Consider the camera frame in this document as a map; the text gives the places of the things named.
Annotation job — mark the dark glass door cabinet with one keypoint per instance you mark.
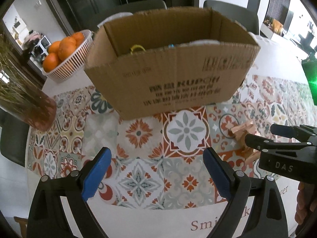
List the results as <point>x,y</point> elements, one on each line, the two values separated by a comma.
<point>99,0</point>

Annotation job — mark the white plastic bag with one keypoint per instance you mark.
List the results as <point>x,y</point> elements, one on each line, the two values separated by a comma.
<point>116,17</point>

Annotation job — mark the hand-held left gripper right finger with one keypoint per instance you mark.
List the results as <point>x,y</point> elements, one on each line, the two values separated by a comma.
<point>219,173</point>

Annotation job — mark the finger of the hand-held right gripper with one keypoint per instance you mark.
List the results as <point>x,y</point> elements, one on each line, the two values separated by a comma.
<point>284,130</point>
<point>257,141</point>

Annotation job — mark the dark slatted wall panel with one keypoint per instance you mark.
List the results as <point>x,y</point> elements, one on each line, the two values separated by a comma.
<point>278,0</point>

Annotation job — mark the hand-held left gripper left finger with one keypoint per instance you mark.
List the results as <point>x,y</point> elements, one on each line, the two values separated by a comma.
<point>96,173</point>

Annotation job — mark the pile of oranges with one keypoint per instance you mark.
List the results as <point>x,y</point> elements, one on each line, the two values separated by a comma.
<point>64,49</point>

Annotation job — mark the small wooden toy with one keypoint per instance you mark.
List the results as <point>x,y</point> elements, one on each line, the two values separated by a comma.
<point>241,132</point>

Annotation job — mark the brown cardboard box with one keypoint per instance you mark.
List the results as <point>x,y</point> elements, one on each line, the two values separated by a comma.
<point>168,79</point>

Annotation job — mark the person's right hand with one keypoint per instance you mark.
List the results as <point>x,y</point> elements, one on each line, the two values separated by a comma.
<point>303,203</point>

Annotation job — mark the yellow soft item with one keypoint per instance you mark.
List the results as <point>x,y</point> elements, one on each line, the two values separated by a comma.
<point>137,48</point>

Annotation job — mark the green bottle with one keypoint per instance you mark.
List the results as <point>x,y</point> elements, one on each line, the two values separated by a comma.
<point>312,76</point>

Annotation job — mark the glass vase with dried grass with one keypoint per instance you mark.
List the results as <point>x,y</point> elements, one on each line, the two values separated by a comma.
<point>27,99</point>

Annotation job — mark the white slatted basket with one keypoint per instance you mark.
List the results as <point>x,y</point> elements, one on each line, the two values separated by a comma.
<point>71,64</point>

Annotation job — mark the narrow grey dining chair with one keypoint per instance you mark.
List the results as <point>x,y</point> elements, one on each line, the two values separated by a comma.
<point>235,14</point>

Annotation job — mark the dark side chair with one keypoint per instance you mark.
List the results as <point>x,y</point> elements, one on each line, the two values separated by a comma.
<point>12,138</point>

